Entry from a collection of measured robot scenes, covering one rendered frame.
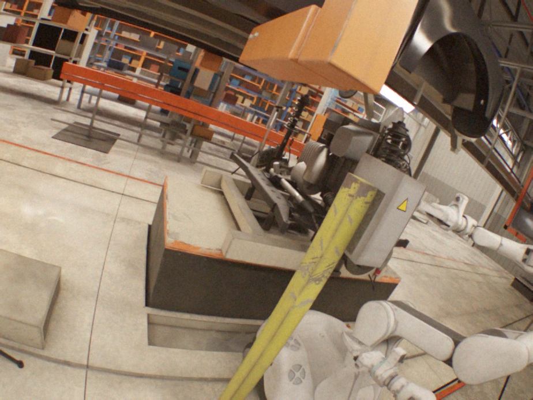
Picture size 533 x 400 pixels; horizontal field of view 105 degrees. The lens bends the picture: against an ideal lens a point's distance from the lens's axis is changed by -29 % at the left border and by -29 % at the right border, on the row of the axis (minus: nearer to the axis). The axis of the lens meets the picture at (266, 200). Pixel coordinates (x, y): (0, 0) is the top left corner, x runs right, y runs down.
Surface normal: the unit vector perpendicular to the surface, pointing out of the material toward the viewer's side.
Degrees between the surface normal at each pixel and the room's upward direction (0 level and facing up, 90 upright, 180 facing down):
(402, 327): 90
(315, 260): 90
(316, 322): 68
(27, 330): 90
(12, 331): 90
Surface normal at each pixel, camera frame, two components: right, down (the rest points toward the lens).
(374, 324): -0.85, -0.23
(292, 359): 0.53, -0.42
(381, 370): -0.57, -0.68
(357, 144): -0.02, 0.30
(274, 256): 0.31, 0.42
